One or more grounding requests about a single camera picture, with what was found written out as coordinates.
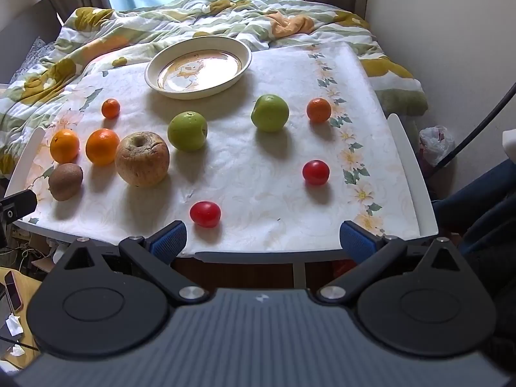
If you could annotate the green apple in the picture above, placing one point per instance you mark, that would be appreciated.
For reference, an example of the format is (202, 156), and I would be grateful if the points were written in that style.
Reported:
(270, 113)
(187, 132)

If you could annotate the smartphone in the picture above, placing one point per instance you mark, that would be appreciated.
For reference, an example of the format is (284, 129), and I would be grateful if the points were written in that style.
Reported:
(12, 290)

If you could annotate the orange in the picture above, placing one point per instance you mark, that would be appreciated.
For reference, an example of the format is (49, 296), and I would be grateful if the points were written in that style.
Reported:
(102, 146)
(64, 145)

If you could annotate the yellow wooden side table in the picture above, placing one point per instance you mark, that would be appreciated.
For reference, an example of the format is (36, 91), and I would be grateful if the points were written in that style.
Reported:
(30, 286)

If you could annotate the cream round plate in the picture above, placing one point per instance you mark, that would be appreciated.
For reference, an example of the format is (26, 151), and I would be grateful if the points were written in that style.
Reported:
(201, 73)

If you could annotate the crumpled white paper scrap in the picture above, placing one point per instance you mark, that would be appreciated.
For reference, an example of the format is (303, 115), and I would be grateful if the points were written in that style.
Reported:
(18, 350)
(14, 325)

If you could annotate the wrinkled yellow apple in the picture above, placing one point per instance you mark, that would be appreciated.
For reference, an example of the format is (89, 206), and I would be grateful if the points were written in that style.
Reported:
(142, 160)

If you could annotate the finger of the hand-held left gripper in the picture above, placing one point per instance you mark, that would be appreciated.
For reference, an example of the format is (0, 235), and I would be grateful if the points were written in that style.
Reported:
(20, 205)

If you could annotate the person's leg in blue trousers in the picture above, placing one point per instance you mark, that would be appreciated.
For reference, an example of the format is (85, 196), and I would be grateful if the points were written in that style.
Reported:
(483, 209)

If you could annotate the red tomato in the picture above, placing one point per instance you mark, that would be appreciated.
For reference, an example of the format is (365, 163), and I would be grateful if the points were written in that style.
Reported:
(205, 214)
(315, 172)

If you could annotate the brown kiwi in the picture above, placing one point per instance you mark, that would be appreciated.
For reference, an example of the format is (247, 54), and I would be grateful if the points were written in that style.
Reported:
(65, 182)

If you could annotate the grey headboard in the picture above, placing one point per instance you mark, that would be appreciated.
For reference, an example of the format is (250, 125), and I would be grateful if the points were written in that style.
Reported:
(24, 24)

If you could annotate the white object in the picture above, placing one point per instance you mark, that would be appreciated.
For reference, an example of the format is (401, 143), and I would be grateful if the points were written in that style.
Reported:
(510, 143)

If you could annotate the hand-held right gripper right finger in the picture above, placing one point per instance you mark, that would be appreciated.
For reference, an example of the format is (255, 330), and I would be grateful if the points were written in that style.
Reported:
(358, 242)

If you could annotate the white floral tablecloth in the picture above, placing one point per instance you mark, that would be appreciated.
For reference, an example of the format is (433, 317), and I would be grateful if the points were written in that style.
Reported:
(250, 177)

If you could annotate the white folding table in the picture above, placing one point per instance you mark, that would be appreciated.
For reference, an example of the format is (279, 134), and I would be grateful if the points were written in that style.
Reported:
(407, 149)

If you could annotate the brown wooden board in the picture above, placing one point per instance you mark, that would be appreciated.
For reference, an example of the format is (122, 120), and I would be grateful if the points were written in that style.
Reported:
(242, 274)

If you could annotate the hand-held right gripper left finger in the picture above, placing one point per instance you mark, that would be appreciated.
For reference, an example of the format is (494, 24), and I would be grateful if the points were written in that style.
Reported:
(171, 241)

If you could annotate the white plastic bag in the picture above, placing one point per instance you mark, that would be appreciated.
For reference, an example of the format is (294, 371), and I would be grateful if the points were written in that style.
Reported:
(437, 144)

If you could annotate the small tangerine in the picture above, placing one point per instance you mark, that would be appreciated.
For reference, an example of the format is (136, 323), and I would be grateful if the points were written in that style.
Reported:
(318, 110)
(110, 108)

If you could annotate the patterned grey pillow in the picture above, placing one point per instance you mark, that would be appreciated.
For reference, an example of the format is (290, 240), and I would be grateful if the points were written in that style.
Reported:
(30, 58)

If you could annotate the green striped floral blanket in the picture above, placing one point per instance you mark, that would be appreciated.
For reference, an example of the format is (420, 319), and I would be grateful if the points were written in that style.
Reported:
(141, 24)

